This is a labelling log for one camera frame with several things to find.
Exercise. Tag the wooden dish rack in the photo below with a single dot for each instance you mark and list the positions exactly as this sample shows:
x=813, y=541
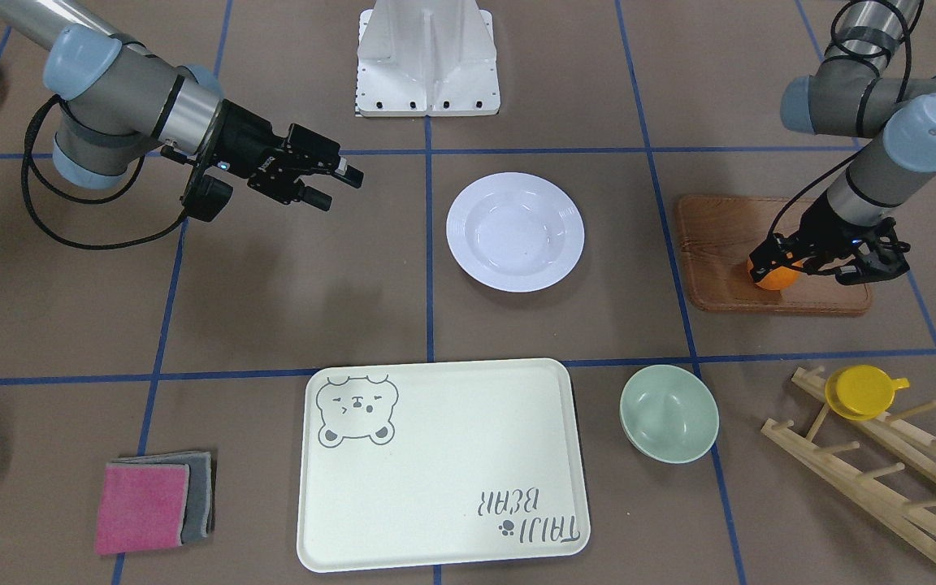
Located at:
x=900, y=495

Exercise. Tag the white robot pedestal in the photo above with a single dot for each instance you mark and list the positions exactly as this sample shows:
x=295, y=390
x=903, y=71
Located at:
x=426, y=58

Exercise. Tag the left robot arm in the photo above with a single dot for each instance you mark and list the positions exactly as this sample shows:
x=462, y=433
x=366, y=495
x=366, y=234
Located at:
x=850, y=96

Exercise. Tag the green bowl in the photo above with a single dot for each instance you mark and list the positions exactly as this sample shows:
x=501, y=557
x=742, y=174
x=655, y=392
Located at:
x=669, y=414

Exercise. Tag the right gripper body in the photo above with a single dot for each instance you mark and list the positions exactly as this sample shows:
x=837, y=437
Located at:
x=244, y=149

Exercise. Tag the pink and grey cloths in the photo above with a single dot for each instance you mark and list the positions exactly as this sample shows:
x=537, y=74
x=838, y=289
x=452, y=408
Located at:
x=155, y=502

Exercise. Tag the orange fruit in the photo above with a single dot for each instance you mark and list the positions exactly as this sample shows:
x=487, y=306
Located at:
x=779, y=279

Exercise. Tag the white plate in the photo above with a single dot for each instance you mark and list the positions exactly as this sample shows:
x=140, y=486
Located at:
x=515, y=232

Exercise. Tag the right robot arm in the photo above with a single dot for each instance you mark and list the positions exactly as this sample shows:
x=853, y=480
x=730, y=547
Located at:
x=121, y=101

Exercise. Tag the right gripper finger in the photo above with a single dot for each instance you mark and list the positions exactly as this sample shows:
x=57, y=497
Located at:
x=314, y=197
x=347, y=173

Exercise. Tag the yellow mug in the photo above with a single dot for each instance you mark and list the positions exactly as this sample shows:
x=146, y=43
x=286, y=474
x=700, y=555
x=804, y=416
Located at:
x=862, y=392

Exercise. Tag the brown wooden tray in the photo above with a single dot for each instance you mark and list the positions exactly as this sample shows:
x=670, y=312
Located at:
x=716, y=235

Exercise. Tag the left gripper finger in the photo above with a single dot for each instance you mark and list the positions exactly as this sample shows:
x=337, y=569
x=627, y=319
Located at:
x=873, y=254
x=769, y=255

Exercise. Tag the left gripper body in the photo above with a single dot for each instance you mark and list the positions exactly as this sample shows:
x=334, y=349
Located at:
x=821, y=228

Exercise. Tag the cream bear tray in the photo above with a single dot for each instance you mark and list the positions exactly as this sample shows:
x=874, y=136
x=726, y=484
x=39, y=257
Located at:
x=440, y=463

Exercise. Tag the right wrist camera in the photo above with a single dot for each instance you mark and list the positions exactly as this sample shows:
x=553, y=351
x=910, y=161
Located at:
x=204, y=197

